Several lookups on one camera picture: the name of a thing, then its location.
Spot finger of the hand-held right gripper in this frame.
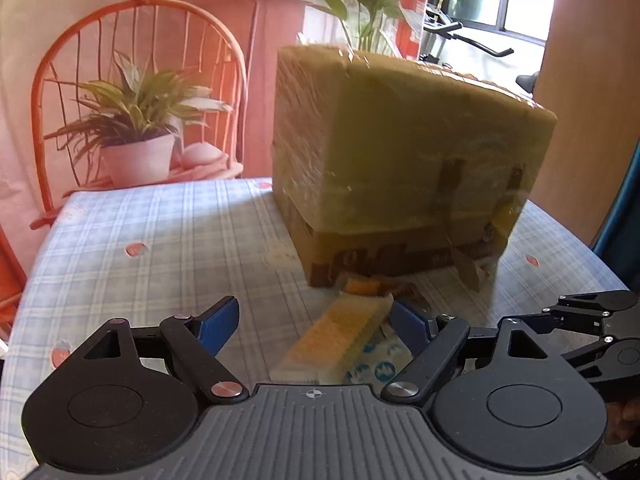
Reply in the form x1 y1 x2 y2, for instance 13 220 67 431
520 289 640 337
560 334 640 404

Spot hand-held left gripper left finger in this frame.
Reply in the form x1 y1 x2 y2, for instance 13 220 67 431
75 296 250 405

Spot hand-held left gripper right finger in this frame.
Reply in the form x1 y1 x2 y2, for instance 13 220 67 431
382 300 564 404

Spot clear yellow cracker packet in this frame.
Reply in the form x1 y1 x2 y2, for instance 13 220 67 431
271 294 394 382

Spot white blue printed packet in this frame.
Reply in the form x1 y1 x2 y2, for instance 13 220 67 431
344 329 412 387

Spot blue curtain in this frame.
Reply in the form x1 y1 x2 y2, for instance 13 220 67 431
592 145 640 273

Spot plaid printed tablecloth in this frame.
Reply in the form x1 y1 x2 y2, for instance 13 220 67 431
0 176 632 467

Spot tape wrapped cardboard box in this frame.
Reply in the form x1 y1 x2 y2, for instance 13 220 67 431
271 44 559 292

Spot brown wooden door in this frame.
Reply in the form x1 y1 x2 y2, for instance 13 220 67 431
529 0 640 252

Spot black exercise bike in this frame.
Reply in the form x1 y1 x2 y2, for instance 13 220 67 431
422 0 542 94

